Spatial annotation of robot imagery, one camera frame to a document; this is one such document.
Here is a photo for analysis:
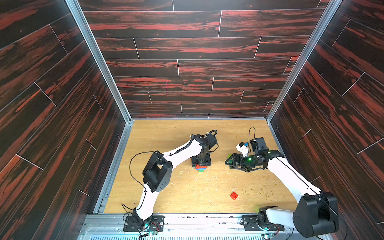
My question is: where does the red small lego brick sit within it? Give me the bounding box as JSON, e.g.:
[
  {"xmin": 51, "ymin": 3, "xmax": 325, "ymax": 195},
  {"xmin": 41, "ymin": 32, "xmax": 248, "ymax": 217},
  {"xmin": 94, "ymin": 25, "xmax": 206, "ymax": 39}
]
[{"xmin": 230, "ymin": 192, "xmax": 239, "ymax": 201}]

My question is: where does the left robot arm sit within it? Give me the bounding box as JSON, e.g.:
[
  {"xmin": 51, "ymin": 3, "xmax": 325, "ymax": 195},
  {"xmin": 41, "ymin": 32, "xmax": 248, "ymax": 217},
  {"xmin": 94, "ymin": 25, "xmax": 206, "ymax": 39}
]
[{"xmin": 133, "ymin": 130, "xmax": 218, "ymax": 231}]

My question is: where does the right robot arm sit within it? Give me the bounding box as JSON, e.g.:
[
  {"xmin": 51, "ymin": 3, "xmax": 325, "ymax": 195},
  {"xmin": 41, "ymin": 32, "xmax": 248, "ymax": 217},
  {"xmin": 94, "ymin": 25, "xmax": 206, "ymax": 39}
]
[{"xmin": 225, "ymin": 138, "xmax": 339, "ymax": 238}]

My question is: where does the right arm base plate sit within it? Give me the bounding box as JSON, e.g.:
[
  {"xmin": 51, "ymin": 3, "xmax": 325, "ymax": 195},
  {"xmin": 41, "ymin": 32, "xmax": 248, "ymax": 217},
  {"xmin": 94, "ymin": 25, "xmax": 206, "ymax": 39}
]
[{"xmin": 240, "ymin": 215, "xmax": 285, "ymax": 232}]

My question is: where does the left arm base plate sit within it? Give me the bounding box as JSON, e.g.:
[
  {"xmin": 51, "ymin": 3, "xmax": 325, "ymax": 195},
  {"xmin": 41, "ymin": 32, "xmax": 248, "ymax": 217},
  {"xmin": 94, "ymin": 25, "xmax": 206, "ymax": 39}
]
[{"xmin": 123, "ymin": 215, "xmax": 165, "ymax": 232}]

